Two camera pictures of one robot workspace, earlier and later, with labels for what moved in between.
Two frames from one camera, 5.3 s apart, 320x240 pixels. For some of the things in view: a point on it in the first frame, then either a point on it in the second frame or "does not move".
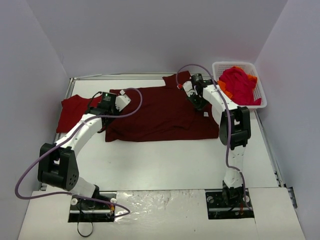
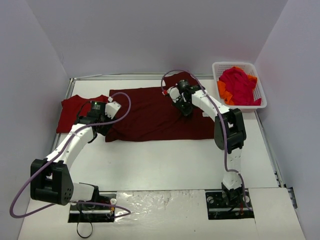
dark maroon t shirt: x=167 y=112 does not move
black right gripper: x=195 y=100 -> x=184 y=108
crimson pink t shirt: x=240 y=86 does not move
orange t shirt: x=252 y=80 does not move
